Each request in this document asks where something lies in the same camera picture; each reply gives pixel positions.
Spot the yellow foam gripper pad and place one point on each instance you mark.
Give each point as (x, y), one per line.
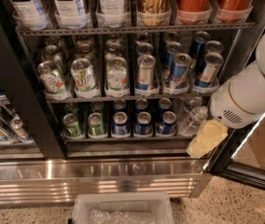
(210, 134)

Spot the clear front water bottle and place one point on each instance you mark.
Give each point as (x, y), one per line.
(193, 120)

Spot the clear water bottle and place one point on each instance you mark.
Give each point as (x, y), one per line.
(188, 103)
(193, 120)

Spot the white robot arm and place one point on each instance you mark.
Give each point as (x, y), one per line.
(237, 103)

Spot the clear rear water bottle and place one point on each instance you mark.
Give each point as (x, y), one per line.
(188, 103)

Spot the glass fridge door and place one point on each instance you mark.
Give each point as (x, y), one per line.
(241, 157)

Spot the left red cola bottle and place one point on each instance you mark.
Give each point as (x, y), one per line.
(192, 11)

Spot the red cola bottle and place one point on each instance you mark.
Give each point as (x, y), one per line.
(192, 11)
(231, 11)

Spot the right red cola bottle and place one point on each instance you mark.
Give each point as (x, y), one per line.
(231, 11)

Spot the gold drink bottle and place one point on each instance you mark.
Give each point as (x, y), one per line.
(153, 12)

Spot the right white tea bottle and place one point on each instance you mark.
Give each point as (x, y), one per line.
(113, 13)

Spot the white tea bottle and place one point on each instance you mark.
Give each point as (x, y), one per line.
(33, 14)
(71, 14)
(113, 13)

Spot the middle white tea bottle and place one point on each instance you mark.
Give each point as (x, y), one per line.
(71, 14)

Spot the steel fridge base grille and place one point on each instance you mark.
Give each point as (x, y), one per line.
(60, 181)

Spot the left white tea bottle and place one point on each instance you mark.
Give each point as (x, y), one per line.
(33, 14)

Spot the front right blue can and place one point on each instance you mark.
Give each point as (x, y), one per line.
(167, 123)

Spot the front middle blue can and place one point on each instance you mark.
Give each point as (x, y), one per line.
(143, 124)

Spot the front right energy can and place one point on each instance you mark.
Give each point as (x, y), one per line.
(205, 80)

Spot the energy can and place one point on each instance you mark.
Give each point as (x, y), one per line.
(175, 72)
(145, 83)
(205, 80)

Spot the front middle energy can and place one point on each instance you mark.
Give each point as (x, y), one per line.
(175, 72)

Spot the front left blue can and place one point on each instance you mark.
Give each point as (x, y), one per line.
(120, 125)

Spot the front left energy can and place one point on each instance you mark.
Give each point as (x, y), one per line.
(145, 83)

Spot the front right 7up can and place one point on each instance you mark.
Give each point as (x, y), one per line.
(117, 77)

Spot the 7up can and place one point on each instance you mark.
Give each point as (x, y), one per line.
(55, 82)
(86, 83)
(117, 77)

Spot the front right green can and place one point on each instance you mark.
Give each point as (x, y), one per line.
(96, 125)

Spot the green can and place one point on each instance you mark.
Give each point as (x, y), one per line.
(72, 126)
(96, 125)

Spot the front left green can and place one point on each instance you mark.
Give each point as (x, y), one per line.
(72, 126)

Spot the bubble wrap sheet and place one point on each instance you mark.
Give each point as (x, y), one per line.
(117, 217)

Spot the front middle 7up can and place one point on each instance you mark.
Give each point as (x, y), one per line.
(86, 83)

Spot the white plastic bin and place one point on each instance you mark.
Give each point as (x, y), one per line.
(157, 203)

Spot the front left 7up can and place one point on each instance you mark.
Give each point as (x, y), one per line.
(55, 82)

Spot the right silver can behind glass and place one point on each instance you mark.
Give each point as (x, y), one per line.
(17, 127)

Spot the middle wire shelf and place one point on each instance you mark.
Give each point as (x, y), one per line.
(127, 97)

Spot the wire shelf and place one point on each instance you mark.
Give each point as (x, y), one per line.
(127, 97)
(137, 29)
(154, 137)

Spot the upper wire shelf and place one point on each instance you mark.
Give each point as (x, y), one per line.
(137, 29)

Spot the bottom wire shelf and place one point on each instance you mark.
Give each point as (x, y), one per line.
(154, 137)

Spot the black fridge centre post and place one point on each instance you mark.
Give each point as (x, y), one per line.
(23, 90)

